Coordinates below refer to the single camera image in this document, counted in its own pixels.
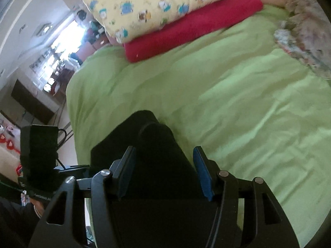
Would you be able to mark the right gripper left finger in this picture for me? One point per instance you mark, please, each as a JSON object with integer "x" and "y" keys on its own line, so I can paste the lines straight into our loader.
{"x": 63, "y": 222}

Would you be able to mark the dark wooden cabinet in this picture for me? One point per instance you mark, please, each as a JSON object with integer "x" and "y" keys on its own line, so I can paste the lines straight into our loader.
{"x": 31, "y": 104}

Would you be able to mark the red folded blanket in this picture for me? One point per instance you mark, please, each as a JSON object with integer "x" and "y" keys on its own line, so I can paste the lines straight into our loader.
{"x": 208, "y": 19}

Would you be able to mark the floral ruffled pillow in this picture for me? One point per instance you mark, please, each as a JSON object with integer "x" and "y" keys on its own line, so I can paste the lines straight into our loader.
{"x": 305, "y": 35}

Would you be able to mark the green bed sheet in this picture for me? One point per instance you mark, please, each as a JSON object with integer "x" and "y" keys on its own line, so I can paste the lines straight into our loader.
{"x": 252, "y": 108}

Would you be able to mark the person's left hand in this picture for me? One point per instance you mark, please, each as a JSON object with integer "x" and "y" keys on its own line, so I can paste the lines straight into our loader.
{"x": 34, "y": 207}

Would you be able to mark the black pants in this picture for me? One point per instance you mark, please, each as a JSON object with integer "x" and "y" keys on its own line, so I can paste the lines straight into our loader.
{"x": 164, "y": 205}

